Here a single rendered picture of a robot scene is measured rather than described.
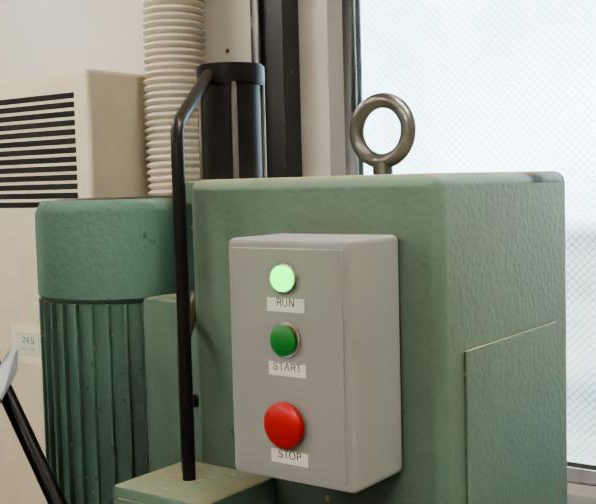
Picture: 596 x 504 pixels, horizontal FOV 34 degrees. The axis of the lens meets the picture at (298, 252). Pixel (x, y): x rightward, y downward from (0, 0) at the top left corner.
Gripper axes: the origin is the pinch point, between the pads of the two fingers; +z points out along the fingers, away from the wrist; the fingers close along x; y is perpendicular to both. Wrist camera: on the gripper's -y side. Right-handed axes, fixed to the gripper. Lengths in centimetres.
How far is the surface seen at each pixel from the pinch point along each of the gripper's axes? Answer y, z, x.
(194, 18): -3, 161, 26
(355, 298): -12.5, -16.3, -41.0
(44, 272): 2.0, 6.4, -11.0
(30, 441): -4.4, -6.7, -5.2
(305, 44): -27, 156, 12
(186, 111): 0.9, 0.7, -36.1
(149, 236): -3.6, 6.6, -20.6
